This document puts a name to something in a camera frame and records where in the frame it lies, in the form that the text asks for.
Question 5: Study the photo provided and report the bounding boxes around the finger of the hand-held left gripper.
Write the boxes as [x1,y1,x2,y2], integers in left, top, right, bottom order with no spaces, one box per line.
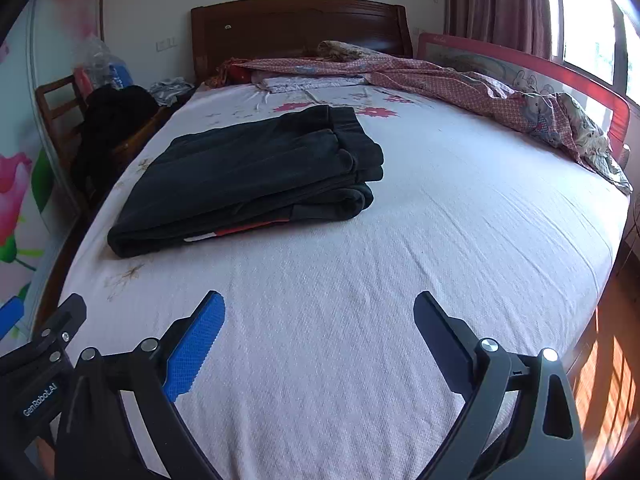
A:
[0,296,26,341]
[32,294,87,356]

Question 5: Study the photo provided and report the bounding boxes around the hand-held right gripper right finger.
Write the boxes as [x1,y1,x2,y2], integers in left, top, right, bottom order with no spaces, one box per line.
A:
[414,291,586,480]

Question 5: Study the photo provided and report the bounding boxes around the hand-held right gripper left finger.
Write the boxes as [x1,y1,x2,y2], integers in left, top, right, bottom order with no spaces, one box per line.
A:
[55,290,226,480]

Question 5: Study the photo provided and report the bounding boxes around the black pants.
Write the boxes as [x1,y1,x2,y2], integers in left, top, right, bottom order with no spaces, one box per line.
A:
[107,105,385,259]

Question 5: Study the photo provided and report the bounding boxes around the bed with pale pink sheet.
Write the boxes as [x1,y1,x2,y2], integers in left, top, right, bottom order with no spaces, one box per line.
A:
[37,77,631,480]

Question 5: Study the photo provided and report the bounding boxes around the floral wardrobe door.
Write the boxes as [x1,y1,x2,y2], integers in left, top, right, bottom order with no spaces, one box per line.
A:
[0,0,106,341]

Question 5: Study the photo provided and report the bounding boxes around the wooden chair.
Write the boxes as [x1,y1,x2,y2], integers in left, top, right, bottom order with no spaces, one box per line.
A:
[35,75,176,211]

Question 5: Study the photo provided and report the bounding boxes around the grey crumpled cloth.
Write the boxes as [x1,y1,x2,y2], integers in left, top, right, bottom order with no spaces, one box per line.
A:
[149,77,196,107]

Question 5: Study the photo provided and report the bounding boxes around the clear plastic bag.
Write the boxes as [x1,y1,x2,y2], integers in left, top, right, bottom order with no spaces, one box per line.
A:
[72,40,132,93]

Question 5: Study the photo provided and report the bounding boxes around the pink plaid floral quilt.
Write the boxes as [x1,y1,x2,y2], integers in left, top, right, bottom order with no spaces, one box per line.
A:
[217,40,632,196]

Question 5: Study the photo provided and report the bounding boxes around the folded pale bedding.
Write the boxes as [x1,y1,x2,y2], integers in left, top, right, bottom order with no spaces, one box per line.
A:
[250,71,371,93]

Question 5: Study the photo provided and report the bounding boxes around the dusty pink curtain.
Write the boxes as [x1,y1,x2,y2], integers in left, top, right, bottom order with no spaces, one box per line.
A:
[442,0,553,61]

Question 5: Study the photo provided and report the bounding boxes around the dark wooden headboard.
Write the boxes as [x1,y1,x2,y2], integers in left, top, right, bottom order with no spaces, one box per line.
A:
[190,0,413,86]

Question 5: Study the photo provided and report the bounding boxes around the window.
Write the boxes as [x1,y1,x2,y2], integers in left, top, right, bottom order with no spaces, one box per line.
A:
[542,0,640,106]

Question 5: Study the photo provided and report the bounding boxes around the red bed rail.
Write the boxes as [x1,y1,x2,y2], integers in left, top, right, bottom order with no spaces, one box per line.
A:
[417,31,640,171]

